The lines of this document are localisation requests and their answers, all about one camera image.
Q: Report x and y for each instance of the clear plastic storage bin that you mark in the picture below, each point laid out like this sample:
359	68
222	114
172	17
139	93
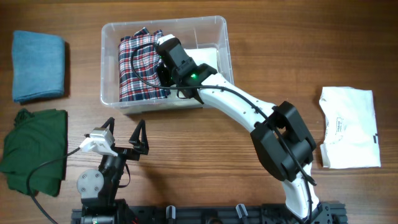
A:
194	33

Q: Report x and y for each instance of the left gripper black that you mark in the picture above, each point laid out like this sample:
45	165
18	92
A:
143	147

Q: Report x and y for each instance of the white t-shirt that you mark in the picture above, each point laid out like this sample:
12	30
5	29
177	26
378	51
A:
351	139

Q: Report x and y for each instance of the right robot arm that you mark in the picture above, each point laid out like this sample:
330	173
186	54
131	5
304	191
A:
283	143

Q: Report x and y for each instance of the blue folded towel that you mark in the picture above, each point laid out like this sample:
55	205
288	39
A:
38	66

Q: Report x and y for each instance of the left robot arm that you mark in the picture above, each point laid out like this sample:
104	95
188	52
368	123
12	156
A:
98	187

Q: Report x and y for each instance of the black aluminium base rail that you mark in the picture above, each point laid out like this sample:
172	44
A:
325	212

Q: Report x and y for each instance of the cream folded cloth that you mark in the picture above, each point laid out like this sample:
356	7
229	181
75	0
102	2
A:
206	62

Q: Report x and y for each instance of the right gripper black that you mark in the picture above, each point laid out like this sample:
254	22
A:
162	70

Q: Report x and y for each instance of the plaid flannel shirt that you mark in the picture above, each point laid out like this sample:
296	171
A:
138	64

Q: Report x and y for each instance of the green folded garment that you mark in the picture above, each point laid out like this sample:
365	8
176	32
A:
37	137

